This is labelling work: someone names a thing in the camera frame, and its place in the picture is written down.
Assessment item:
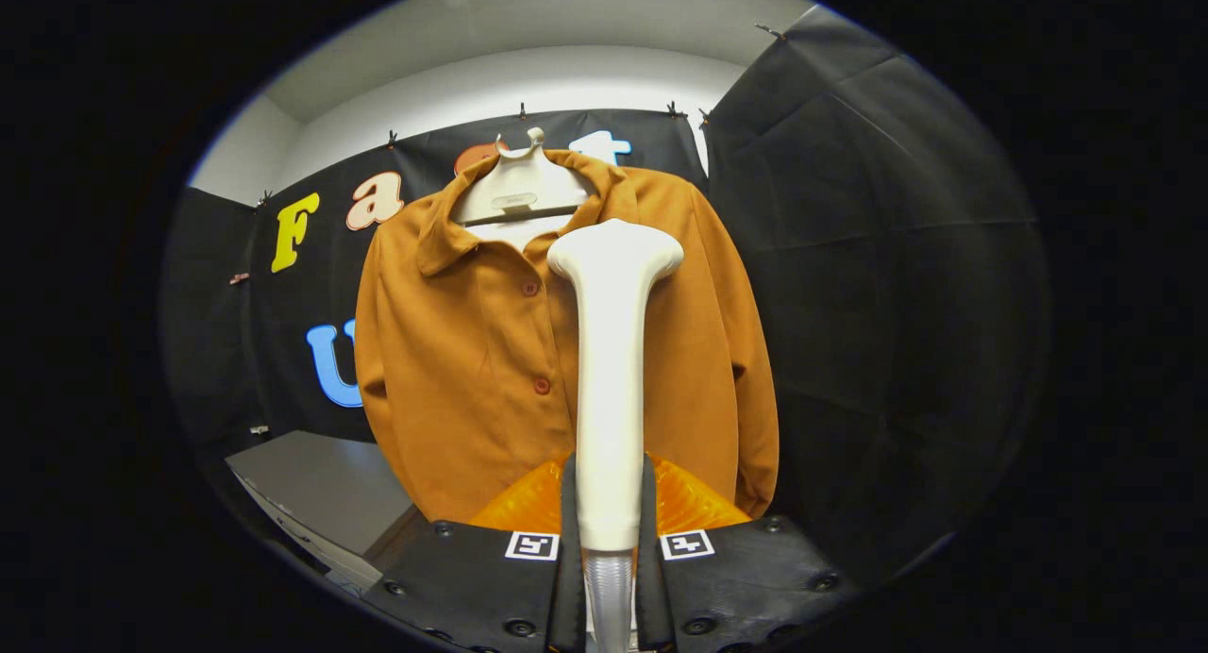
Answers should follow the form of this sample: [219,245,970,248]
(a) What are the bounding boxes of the orange button-up shirt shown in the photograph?
[354,148,781,525]

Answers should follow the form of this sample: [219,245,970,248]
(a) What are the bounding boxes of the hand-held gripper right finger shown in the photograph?
[634,453,858,653]

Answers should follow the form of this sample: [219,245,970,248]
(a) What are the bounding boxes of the white clothes hanger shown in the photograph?
[451,126,591,253]

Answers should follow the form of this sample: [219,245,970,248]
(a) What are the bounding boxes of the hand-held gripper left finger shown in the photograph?
[361,453,588,653]

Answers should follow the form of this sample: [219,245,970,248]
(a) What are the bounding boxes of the grey cabinet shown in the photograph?
[225,430,421,593]

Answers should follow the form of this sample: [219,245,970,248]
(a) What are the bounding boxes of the white garment steamer head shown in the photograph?
[545,219,685,653]

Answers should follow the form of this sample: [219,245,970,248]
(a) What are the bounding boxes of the row of black cloth clips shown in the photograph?
[253,21,786,210]

